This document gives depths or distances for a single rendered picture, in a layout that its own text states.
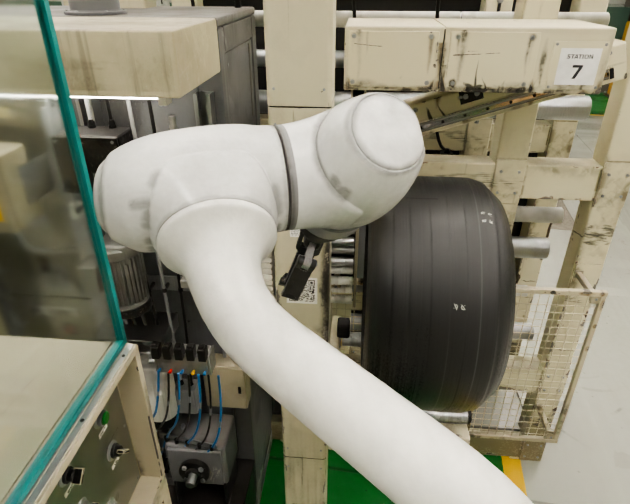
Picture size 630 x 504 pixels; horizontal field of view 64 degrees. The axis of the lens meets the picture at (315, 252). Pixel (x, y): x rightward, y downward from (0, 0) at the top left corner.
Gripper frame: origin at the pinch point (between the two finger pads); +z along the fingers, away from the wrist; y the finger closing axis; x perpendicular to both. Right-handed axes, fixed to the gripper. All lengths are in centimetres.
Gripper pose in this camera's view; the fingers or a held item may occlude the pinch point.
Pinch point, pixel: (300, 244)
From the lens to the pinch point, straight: 80.9
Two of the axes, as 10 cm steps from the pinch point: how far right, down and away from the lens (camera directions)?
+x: -9.4, -3.1, -1.3
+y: 2.7, -9.3, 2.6
